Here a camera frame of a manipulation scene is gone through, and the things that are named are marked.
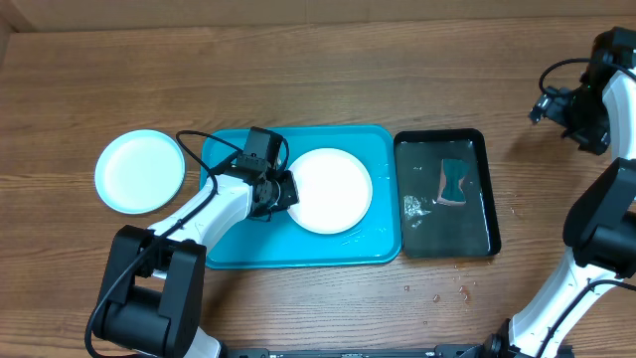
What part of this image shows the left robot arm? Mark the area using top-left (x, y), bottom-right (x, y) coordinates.
top-left (84, 153), bottom-right (298, 357)

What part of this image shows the teal plastic tray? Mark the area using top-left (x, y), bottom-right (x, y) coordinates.
top-left (207, 124), bottom-right (401, 269)

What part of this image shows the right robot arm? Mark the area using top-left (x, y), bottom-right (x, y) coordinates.
top-left (471, 47), bottom-right (635, 357)

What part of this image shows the white pink plate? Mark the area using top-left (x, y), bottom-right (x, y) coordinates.
top-left (288, 148), bottom-right (373, 235)

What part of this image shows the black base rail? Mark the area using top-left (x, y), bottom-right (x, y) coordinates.
top-left (220, 344), bottom-right (487, 358)

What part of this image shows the green orange sponge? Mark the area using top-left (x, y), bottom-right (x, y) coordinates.
top-left (436, 158), bottom-right (469, 206)

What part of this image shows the light blue plate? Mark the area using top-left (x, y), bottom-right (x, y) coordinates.
top-left (94, 129), bottom-right (186, 215)

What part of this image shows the black water tray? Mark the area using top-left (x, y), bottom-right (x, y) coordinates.
top-left (394, 128), bottom-right (502, 259)

